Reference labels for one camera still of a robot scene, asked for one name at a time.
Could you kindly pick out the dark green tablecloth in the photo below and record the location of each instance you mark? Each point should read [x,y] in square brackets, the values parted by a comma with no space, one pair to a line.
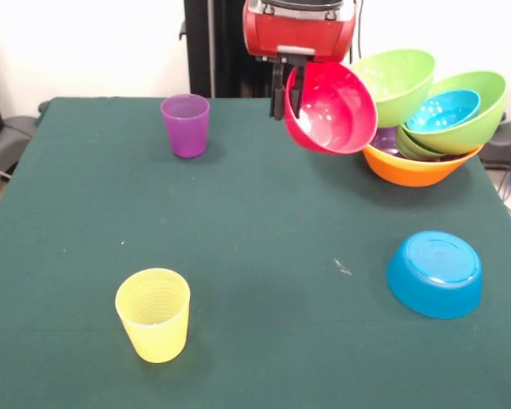
[89,213]

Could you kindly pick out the purple cup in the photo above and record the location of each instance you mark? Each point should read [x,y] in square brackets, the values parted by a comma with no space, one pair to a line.
[186,132]

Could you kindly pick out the red bowl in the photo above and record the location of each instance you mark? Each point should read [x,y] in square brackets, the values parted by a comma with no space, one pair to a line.
[332,111]

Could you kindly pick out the large orange bowl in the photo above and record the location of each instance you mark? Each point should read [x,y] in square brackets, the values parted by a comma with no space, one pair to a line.
[409,172]

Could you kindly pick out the small green bowl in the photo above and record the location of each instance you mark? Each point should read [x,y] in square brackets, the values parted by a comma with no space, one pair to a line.
[411,147]

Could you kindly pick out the small light blue bowl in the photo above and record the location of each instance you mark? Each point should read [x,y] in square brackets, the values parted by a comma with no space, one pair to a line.
[440,113]

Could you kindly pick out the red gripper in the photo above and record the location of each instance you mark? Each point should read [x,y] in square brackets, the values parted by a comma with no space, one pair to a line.
[298,34]

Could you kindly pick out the blue bowl with ribbed bottom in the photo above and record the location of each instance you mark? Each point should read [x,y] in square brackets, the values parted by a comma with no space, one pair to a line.
[434,272]

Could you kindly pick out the yellow ribbed cup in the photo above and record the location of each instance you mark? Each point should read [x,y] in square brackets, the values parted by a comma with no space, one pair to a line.
[153,332]

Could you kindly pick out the grey chair base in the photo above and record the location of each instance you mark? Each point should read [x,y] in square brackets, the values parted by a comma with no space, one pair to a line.
[13,132]

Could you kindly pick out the purple bowl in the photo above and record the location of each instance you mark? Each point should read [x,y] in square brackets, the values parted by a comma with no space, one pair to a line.
[383,142]

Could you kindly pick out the large green bowl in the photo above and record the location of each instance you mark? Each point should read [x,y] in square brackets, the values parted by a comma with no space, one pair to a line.
[489,102]
[396,85]

